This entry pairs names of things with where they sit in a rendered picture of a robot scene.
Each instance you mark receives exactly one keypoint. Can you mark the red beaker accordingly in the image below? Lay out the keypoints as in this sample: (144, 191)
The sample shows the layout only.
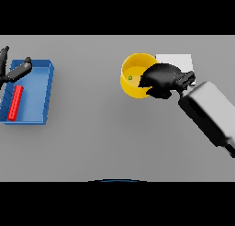
(16, 102)

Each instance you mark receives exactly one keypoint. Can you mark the blue tray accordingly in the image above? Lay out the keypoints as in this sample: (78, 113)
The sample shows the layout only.
(30, 95)

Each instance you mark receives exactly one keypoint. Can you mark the green nut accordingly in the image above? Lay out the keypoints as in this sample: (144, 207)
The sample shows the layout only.
(130, 77)

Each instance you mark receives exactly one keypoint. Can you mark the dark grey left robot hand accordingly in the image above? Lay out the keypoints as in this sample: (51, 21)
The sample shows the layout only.
(18, 71)

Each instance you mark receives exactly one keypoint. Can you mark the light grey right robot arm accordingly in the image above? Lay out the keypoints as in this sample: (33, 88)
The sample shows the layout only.
(211, 111)

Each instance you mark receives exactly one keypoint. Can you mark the yellow bowl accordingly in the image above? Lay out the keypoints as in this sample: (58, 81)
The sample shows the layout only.
(132, 82)

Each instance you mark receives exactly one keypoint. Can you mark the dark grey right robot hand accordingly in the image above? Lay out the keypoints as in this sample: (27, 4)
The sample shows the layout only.
(162, 78)

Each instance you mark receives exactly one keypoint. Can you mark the pale square measuring scale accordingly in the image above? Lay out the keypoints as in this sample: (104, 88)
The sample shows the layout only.
(179, 62)

